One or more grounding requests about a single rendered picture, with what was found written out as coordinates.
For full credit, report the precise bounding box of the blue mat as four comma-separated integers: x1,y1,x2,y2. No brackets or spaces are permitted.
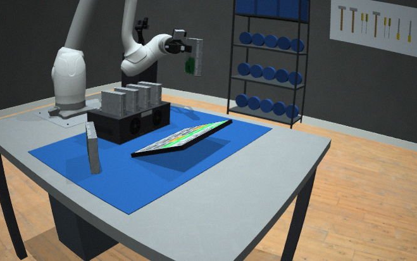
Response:
28,106,272,215

